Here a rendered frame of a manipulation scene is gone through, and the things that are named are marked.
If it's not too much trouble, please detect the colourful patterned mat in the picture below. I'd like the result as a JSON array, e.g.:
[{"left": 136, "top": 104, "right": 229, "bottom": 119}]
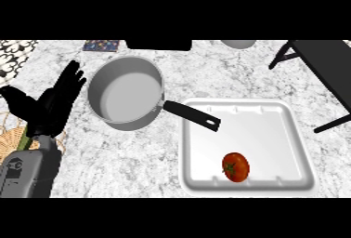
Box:
[{"left": 83, "top": 40, "right": 122, "bottom": 53}]

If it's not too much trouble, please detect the red tomato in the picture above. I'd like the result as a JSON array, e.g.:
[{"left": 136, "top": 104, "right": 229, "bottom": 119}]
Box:
[{"left": 222, "top": 152, "right": 251, "bottom": 183}]

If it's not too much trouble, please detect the white plastic tray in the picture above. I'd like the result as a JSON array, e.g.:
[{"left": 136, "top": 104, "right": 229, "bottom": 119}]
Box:
[{"left": 179, "top": 98, "right": 319, "bottom": 198}]

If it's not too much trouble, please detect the wicker basket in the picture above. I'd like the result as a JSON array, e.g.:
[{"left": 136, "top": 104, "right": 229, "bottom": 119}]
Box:
[{"left": 0, "top": 111, "right": 69, "bottom": 164}]

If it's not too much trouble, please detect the black and white patterned cloth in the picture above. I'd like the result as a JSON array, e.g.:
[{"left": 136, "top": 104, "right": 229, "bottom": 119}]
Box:
[{"left": 0, "top": 40, "right": 41, "bottom": 79}]

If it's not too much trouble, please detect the black tiered shelf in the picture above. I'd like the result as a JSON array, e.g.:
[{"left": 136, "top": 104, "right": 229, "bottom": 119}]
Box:
[{"left": 268, "top": 40, "right": 351, "bottom": 134}]

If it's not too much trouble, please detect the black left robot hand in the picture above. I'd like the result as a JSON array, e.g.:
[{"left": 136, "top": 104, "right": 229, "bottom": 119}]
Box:
[{"left": 0, "top": 59, "right": 89, "bottom": 139}]

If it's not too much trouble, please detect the grey saucepan with black handle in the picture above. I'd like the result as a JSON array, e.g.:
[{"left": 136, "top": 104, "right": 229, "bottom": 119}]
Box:
[{"left": 88, "top": 55, "right": 223, "bottom": 133}]

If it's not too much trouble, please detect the black appliance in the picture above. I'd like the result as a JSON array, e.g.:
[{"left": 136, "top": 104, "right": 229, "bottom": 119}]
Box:
[{"left": 126, "top": 40, "right": 194, "bottom": 52}]

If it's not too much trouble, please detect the grey round bowl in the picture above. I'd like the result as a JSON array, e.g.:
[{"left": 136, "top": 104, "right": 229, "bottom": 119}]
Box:
[{"left": 222, "top": 40, "right": 259, "bottom": 50}]

